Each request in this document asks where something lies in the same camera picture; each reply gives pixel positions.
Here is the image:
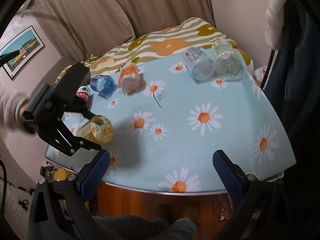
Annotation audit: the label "left hand in sleeve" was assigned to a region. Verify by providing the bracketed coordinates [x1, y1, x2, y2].
[1, 85, 36, 134]

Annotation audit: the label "clear glass cup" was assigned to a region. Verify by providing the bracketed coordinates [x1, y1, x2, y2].
[212, 38, 243, 81]

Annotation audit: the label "wooden table frame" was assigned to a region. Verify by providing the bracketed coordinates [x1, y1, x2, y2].
[96, 181, 241, 239]

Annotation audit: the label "blue label cut bottle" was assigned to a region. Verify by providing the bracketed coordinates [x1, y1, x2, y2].
[90, 75, 116, 98]

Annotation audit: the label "red label cut bottle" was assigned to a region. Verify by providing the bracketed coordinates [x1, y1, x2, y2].
[76, 86, 92, 110]

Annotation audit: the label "grey fleece trousers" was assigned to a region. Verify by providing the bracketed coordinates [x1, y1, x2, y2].
[93, 215, 196, 239]

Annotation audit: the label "beige curtain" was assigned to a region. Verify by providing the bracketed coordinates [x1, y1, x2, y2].
[29, 0, 214, 61]

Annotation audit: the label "floral striped quilt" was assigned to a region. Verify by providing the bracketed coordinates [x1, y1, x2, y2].
[82, 17, 253, 76]

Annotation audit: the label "white hanging hoodie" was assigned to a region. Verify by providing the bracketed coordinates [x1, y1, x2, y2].
[265, 0, 287, 50]

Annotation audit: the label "orange cartoon cut bottle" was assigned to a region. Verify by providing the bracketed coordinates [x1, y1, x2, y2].
[118, 62, 140, 93]

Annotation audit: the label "white blue label cup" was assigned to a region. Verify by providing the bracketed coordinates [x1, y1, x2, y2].
[182, 47, 216, 81]

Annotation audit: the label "daisy print blue tablecloth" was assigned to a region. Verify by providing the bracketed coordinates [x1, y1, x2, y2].
[44, 48, 297, 193]

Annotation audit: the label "framed city picture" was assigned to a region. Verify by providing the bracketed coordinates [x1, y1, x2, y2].
[1, 25, 45, 80]

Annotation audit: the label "yellow transparent cup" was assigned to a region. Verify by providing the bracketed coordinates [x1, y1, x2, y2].
[76, 115, 114, 144]

